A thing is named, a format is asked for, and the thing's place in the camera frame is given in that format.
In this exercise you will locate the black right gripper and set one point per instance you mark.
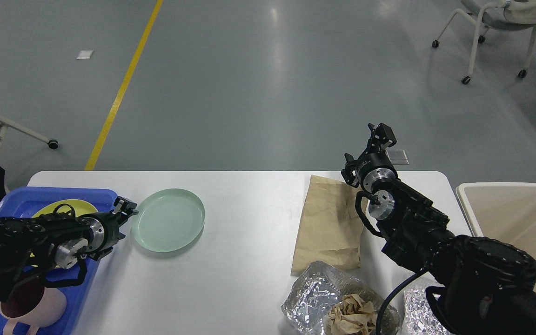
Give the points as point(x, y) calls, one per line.
point(371, 169)

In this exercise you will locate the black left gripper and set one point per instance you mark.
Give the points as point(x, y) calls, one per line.
point(103, 228)

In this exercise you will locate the light green plate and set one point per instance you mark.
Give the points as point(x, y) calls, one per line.
point(168, 220)

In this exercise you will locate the pink mug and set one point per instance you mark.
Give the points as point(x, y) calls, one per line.
point(34, 305)

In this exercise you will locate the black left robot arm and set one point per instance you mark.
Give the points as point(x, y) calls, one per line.
point(53, 248)

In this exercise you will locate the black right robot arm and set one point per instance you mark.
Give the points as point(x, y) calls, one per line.
point(485, 286)

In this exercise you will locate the clear plastic piece on floor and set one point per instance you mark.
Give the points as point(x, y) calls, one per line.
point(398, 157)

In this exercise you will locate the yellow plate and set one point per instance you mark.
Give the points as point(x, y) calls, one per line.
point(82, 207)

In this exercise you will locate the brown paper bag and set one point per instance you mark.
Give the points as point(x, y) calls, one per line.
point(330, 229)

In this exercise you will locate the blue plastic tray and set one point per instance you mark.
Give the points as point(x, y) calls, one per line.
point(25, 202)

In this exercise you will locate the white chair left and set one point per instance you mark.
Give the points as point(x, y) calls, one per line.
point(7, 123)

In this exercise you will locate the white chair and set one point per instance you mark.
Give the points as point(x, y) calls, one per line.
point(7, 123)
point(501, 15)

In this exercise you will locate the white paper scrap on floor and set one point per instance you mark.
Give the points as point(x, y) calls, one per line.
point(85, 54)

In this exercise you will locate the aluminium foil tray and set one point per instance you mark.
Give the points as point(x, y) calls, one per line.
point(316, 291)

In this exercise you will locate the crumpled brown paper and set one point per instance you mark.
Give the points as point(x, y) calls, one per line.
point(351, 316)

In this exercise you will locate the crumpled aluminium foil piece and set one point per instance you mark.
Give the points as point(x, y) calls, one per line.
point(418, 316)

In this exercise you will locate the beige plastic bin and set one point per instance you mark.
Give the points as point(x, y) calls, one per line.
point(505, 211)

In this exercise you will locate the white chair right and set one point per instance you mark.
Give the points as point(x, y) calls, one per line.
point(501, 15)

